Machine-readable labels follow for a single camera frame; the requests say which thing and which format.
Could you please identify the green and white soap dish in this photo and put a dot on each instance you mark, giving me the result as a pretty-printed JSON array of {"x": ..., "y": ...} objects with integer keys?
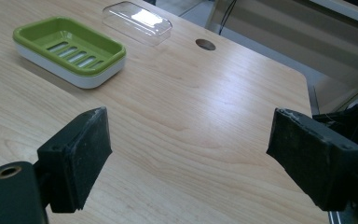
[{"x": 71, "y": 53}]

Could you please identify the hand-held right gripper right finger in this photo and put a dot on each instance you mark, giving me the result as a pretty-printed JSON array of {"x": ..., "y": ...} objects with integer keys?
[{"x": 317, "y": 161}]

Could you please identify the clear plastic lid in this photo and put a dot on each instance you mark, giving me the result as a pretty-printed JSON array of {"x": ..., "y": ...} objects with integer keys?
[{"x": 138, "y": 22}]

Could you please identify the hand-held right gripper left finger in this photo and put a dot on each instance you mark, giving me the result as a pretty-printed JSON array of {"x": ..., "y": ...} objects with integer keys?
[{"x": 74, "y": 161}]

